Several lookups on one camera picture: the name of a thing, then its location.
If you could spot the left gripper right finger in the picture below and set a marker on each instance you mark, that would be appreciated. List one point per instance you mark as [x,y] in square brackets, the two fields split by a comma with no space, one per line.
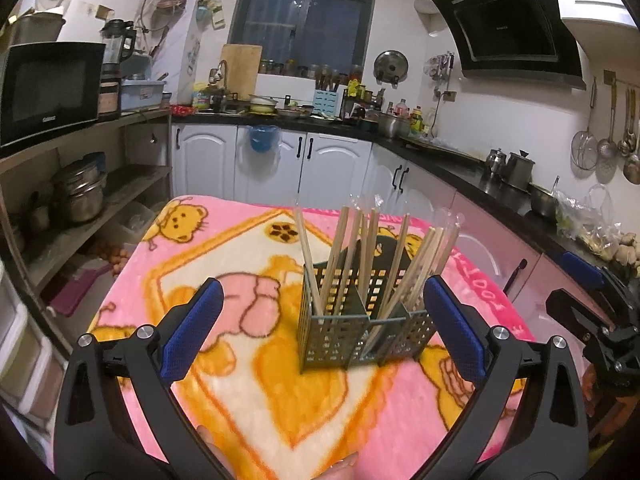
[525,418]

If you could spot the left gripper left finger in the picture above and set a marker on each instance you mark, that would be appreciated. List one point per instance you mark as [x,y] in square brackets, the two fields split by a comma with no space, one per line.
[94,436]

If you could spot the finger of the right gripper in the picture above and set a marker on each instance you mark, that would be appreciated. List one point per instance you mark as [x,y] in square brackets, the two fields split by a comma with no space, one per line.
[583,273]

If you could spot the wooden chopsticks pair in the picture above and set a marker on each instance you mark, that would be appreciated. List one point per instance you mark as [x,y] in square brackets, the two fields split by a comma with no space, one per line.
[369,232]

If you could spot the dark kitchen window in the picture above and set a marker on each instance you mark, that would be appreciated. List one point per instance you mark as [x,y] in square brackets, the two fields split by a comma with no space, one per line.
[310,32]

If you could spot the person's left hand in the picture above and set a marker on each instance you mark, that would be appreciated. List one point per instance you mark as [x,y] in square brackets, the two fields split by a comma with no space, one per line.
[345,468]

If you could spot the steel bowl on counter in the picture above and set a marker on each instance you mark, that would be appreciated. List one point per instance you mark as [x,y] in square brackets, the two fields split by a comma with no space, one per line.
[542,201]

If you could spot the steel lidded canister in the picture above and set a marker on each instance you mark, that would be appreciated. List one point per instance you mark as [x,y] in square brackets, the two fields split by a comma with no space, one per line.
[518,170]

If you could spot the pink bear cartoon blanket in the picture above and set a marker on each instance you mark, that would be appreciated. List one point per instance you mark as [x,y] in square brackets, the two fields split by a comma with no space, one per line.
[245,385]

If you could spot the steel kettle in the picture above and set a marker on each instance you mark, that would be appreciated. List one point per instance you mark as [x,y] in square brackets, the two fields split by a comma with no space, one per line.
[495,161]

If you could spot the wrapped chopsticks in basket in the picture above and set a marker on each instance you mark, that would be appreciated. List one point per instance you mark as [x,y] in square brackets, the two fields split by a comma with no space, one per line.
[402,333]
[309,265]
[394,268]
[437,264]

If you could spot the green plastic utensil basket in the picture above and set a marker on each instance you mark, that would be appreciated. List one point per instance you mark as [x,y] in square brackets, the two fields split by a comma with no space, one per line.
[358,334]

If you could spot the stacked steel pots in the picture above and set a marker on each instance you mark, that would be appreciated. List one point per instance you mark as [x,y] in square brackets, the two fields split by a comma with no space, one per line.
[79,188]

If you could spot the steel pot on counter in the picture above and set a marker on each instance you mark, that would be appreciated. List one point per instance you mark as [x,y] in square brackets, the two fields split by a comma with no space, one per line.
[391,126]

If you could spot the black range hood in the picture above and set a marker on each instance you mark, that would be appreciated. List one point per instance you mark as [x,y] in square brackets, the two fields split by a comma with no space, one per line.
[513,39]

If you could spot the white cabinet door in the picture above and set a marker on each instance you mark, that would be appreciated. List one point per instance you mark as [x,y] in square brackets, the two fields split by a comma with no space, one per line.
[333,171]
[203,160]

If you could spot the hanging steel pot lid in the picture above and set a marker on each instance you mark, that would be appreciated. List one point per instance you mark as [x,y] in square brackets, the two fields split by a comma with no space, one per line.
[391,67]

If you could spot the blue knife block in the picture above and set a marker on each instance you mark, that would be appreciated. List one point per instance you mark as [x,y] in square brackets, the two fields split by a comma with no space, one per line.
[327,103]

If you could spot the light blue storage box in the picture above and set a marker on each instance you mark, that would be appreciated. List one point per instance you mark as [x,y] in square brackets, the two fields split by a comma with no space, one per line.
[141,94]

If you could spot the black microwave oven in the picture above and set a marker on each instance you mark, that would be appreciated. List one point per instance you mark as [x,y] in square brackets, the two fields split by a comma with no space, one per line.
[47,86]

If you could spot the wooden cutting board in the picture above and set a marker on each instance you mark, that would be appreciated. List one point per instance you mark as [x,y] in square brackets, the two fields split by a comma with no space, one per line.
[243,61]

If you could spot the blender with black base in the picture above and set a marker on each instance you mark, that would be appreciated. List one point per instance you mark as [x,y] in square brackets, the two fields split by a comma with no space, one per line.
[119,38]

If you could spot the hanging wire skimmer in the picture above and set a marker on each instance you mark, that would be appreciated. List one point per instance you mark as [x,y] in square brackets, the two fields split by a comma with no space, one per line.
[584,150]

